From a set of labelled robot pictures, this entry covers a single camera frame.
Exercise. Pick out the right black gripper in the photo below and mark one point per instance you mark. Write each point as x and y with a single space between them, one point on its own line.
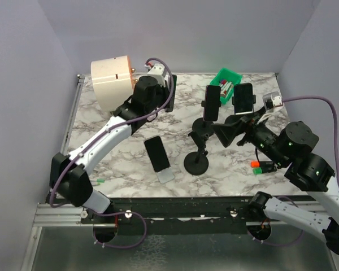
226 132

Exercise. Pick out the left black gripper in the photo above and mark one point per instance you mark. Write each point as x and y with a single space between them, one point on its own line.
165 92

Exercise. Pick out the black phone stand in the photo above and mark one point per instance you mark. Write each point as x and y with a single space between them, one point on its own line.
196 163
202 127

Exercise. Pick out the purple edged black phone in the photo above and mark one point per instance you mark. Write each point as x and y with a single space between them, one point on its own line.
212 103

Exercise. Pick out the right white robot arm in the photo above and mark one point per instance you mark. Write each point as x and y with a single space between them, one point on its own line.
292 149

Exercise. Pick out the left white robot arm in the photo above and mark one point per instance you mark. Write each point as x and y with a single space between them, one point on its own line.
69 175

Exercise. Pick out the rear right black phone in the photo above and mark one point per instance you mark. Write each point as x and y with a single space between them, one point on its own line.
243 89

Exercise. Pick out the rear right phone stand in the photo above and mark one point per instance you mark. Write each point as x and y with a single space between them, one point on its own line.
243 104

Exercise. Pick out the black phone on silver stand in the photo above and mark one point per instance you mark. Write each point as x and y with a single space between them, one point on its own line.
157 154

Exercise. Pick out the silver flat phone stand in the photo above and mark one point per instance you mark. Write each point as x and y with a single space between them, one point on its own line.
166 175

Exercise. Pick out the orange capped marker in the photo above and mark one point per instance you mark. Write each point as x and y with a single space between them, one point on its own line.
257 164

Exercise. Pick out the green plastic bin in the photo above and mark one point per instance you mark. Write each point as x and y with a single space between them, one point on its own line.
226 79

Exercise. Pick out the green capped marker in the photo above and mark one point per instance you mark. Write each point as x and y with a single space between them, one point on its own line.
263 170

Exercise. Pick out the cream cylindrical box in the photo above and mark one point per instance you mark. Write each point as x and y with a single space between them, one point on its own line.
112 81

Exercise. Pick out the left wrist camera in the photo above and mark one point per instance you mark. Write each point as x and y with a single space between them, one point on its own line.
157 71

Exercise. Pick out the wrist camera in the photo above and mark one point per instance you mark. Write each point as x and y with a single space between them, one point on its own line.
157 71
272 101

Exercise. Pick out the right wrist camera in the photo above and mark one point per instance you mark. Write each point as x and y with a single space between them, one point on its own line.
272 101

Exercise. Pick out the black mounting rail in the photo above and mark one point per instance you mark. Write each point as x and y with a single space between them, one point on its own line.
173 216

